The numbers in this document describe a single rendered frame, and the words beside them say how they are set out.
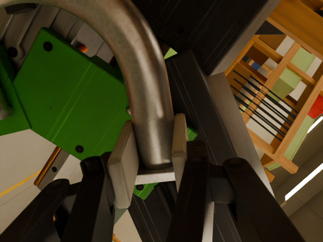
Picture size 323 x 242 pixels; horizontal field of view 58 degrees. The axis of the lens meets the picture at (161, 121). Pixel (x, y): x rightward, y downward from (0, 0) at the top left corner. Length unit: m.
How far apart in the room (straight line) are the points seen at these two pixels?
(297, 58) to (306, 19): 2.76
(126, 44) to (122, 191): 0.09
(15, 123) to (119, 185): 0.24
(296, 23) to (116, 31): 0.94
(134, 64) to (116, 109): 0.16
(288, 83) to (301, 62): 0.38
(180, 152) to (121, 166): 0.03
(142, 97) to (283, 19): 0.93
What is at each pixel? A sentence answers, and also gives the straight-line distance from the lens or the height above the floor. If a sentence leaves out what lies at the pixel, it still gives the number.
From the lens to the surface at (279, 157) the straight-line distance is 3.03.
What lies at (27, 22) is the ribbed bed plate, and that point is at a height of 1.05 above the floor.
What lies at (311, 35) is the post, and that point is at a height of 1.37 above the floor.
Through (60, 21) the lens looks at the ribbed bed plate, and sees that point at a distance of 0.36.
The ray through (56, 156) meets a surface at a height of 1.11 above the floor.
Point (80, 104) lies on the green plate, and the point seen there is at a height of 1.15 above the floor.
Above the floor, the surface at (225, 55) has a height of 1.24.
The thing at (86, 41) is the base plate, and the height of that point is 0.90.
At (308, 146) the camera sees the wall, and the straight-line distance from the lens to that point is 9.96.
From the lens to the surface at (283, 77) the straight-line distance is 3.58.
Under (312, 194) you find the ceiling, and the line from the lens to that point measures 8.24.
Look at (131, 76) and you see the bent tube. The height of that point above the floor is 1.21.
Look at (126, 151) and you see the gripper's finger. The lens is 0.18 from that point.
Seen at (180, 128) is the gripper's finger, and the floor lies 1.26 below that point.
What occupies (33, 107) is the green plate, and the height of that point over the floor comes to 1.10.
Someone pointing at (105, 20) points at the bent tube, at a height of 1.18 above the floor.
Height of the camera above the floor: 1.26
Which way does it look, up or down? 6 degrees down
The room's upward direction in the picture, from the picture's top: 129 degrees clockwise
